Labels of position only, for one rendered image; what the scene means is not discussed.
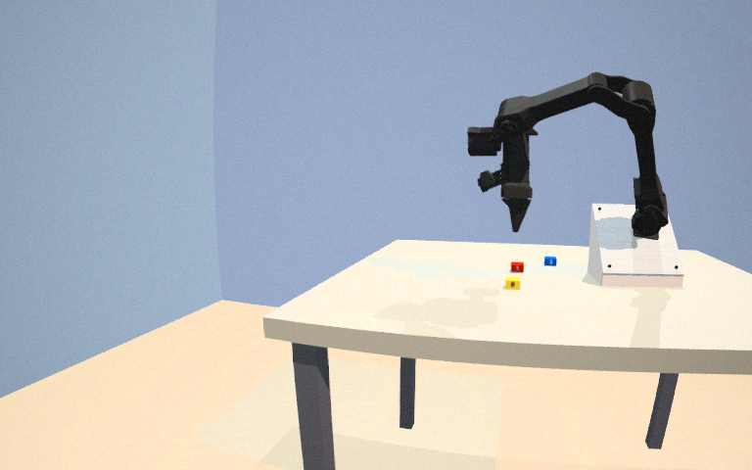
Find yellow block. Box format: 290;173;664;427
505;276;521;290

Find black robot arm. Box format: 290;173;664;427
467;72;669;240

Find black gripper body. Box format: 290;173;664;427
500;156;533;200

